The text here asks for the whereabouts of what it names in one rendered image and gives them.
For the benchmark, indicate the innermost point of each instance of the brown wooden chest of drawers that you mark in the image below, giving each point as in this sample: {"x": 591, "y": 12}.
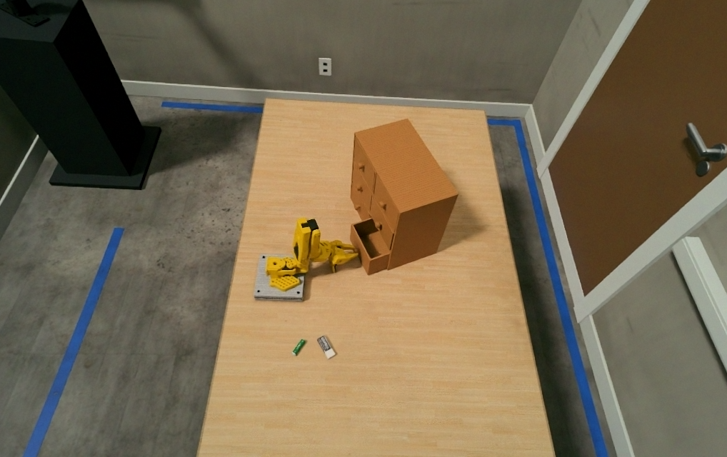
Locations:
{"x": 418, "y": 187}

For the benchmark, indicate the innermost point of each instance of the green aa battery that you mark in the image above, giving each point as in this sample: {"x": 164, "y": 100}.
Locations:
{"x": 298, "y": 347}

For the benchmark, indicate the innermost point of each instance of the wooden drawer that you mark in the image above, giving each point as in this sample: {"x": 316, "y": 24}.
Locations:
{"x": 382, "y": 224}
{"x": 359, "y": 204}
{"x": 385, "y": 202}
{"x": 364, "y": 164}
{"x": 370, "y": 246}
{"x": 362, "y": 187}

